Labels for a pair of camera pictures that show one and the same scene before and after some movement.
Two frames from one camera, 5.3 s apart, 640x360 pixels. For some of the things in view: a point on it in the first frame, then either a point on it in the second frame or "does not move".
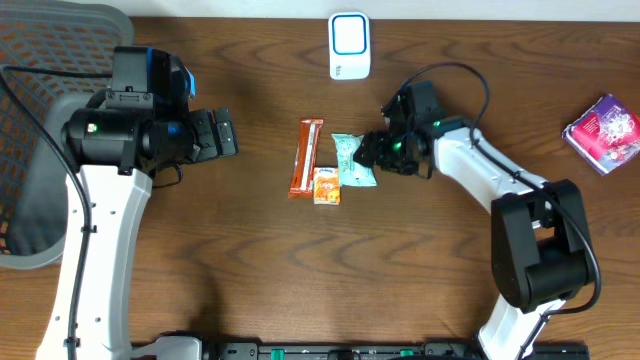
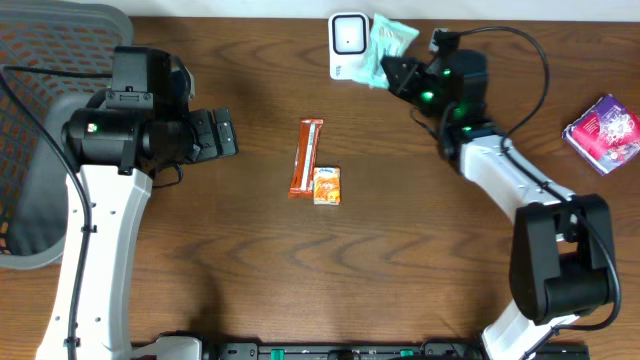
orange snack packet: (326, 189) does not move
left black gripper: (208, 135) does not move
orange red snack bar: (303, 169) does not move
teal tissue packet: (351, 172) → (388, 39)
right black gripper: (382, 152) → (414, 81)
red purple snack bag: (606, 135) does not move
